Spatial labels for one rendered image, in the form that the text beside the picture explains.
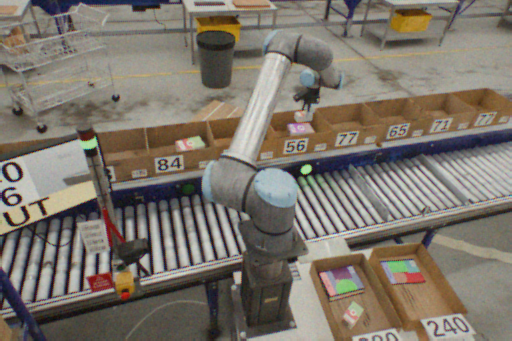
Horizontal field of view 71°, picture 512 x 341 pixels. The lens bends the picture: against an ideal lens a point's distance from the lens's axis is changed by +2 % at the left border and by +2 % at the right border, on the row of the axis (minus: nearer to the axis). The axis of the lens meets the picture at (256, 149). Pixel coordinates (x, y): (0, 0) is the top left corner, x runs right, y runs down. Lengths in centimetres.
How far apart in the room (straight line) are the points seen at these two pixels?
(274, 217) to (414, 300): 102
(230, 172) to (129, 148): 127
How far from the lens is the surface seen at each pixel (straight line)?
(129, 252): 162
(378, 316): 192
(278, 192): 117
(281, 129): 258
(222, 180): 125
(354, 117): 283
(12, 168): 146
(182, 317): 266
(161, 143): 242
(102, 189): 144
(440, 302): 209
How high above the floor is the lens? 235
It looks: 38 degrees down
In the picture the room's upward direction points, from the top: 4 degrees clockwise
